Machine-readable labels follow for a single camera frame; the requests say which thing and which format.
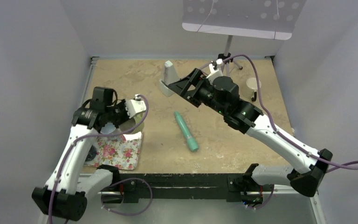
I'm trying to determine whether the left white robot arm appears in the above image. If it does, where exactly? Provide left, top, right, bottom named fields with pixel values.
left=32, top=87, right=149, bottom=224

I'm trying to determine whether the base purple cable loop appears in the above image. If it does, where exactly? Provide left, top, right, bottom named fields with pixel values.
left=100, top=177, right=153, bottom=216

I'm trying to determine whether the purple tripod stand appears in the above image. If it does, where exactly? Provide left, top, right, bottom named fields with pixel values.
left=198, top=35, right=243, bottom=77

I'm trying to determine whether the dark blue mug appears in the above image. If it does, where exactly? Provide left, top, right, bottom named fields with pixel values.
left=85, top=147, right=98, bottom=162

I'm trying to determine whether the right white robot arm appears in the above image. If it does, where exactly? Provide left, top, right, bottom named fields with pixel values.
left=167, top=69, right=332, bottom=197

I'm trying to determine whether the light grey footed mug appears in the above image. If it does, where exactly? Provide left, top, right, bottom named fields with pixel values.
left=100, top=123, right=119, bottom=135

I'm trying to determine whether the floral tray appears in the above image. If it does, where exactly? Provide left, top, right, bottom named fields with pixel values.
left=84, top=132, right=143, bottom=171

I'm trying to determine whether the teal cylindrical bottle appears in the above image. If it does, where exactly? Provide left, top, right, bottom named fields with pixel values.
left=174, top=112, right=199, bottom=152

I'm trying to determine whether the white metronome-shaped object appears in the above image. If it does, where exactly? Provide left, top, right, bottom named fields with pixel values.
left=158, top=60, right=180, bottom=97

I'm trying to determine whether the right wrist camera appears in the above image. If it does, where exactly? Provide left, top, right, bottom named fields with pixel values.
left=207, top=59, right=224, bottom=84

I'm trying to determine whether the cream mug black handle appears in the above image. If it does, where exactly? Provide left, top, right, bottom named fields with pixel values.
left=240, top=77, right=262, bottom=102

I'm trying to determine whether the aluminium frame rail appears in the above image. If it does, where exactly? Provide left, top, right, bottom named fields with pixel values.
left=38, top=56, right=100, bottom=224

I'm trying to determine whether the green mug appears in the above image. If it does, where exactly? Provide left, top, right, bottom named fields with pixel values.
left=118, top=113, right=145, bottom=134

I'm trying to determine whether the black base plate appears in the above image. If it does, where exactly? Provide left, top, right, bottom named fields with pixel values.
left=106, top=173, right=273, bottom=204

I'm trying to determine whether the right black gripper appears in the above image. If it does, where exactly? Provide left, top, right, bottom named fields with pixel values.
left=168, top=68, right=227, bottom=116

